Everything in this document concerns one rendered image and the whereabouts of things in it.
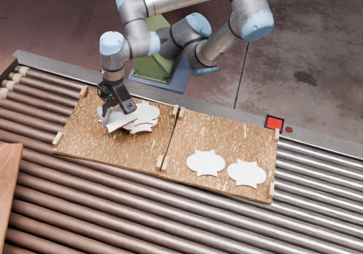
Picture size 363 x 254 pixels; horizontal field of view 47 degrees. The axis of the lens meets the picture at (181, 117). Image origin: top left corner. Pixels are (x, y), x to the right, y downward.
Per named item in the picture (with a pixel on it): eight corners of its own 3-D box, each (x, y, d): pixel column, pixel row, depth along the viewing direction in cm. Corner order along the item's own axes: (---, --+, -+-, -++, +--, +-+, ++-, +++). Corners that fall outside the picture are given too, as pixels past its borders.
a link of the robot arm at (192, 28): (184, 24, 190) (207, 10, 182) (193, 51, 188) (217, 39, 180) (168, 21, 180) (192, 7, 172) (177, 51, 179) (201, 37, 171)
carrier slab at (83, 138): (85, 89, 178) (85, 87, 177) (179, 109, 175) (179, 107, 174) (52, 152, 154) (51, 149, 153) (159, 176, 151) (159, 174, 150)
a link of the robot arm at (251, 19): (202, 45, 188) (269, -16, 139) (212, 76, 186) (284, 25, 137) (178, 49, 183) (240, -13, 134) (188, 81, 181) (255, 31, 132)
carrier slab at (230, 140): (180, 111, 175) (181, 108, 173) (277, 133, 171) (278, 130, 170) (159, 178, 151) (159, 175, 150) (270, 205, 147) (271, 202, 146)
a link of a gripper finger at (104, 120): (96, 118, 153) (105, 97, 149) (106, 128, 150) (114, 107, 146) (90, 119, 151) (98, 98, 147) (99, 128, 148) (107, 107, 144)
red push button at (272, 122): (267, 118, 177) (268, 116, 176) (281, 122, 176) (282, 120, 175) (265, 128, 173) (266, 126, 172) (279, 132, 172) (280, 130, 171)
